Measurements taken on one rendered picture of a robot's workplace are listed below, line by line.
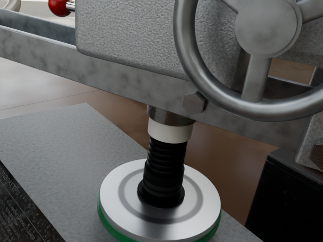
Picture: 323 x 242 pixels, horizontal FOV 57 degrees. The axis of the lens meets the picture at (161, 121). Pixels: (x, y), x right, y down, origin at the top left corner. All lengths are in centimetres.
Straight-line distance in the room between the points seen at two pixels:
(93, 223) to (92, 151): 23
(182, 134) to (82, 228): 24
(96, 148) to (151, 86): 39
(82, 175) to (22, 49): 29
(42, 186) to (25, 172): 6
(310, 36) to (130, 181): 39
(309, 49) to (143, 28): 16
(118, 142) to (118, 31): 48
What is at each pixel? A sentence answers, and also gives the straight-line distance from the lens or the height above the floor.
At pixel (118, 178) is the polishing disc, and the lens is 56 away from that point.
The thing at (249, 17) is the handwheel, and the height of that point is 118.
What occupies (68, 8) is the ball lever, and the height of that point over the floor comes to 115.
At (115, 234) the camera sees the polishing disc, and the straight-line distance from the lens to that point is 49.
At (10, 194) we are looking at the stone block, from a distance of 67.
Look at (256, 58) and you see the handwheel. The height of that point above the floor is 115.
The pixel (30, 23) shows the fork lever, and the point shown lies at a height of 109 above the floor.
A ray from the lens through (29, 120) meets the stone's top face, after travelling 90.
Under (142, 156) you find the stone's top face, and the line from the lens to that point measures 73.
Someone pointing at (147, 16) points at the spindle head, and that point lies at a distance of 32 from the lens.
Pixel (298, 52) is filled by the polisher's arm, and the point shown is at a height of 115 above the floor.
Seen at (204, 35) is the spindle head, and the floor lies 116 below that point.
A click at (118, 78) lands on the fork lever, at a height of 107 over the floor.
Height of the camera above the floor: 120
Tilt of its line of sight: 26 degrees down
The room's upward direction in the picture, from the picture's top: 7 degrees clockwise
